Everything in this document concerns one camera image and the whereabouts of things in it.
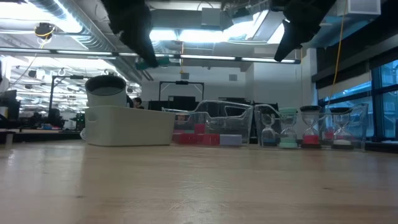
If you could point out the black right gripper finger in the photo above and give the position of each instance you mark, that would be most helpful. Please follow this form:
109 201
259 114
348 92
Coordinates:
287 43

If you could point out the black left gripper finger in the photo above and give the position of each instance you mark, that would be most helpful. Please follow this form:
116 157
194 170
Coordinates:
141 43

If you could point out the hourglass with mint green caps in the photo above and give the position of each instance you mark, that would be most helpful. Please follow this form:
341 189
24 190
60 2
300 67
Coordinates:
288 127

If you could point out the hourglass with blue sand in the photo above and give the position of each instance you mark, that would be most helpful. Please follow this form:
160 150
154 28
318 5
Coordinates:
269 130

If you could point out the hourglass with red sand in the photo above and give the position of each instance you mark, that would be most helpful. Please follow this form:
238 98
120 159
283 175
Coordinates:
311 130

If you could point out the hourglass with white sand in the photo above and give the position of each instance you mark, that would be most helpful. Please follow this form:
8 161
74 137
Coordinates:
342 130

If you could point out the white plastic box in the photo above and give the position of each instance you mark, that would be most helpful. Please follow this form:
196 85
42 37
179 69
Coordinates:
230 140

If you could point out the white ceiling air unit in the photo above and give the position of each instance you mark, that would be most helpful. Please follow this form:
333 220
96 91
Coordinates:
360 6

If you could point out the white cylinder cup dark rim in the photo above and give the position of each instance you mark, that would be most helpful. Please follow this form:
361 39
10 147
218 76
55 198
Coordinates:
105 90

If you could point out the person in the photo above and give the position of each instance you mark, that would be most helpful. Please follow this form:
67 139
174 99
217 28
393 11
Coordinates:
137 102

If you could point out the long ceiling light strip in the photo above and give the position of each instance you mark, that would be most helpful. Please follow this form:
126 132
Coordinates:
205 57

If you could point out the black background screen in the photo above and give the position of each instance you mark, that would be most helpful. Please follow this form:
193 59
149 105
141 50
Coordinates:
182 102

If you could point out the grey ceiling box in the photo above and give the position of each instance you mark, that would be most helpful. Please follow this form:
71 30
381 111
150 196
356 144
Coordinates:
211 17

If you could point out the white opaque storage bin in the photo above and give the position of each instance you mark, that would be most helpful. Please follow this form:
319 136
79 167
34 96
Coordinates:
130 126

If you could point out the clear plastic storage bin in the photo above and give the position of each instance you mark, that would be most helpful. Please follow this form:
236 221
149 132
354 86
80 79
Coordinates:
217 118
357 124

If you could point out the white striped rounded object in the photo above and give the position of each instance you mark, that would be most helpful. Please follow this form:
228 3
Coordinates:
83 133

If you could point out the dark-framed window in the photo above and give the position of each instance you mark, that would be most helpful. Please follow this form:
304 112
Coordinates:
385 102

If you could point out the background desk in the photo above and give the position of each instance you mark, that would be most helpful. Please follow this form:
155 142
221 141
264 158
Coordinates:
37 132

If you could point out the black computer monitor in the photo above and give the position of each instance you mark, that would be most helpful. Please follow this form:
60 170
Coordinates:
9 105

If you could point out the large corrugated silver duct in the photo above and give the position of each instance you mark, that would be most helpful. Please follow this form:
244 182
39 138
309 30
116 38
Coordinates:
77 31

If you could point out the grey square wall vent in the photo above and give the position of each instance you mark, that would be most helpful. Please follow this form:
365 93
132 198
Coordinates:
185 75
233 77

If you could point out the black metal frame rig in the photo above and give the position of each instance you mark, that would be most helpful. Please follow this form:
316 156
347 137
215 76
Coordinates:
182 82
76 76

